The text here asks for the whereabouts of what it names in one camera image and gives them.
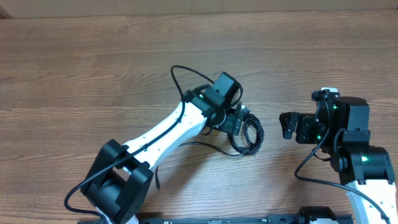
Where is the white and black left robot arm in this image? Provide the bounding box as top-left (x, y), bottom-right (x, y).
top-left (80, 72), bottom-right (243, 223)

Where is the black USB cable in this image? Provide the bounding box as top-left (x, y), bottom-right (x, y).
top-left (154, 105), bottom-right (265, 190)

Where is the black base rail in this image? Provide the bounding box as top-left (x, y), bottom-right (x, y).
top-left (77, 205), bottom-right (354, 224)

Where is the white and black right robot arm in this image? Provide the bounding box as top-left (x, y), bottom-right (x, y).
top-left (279, 87), bottom-right (397, 223)

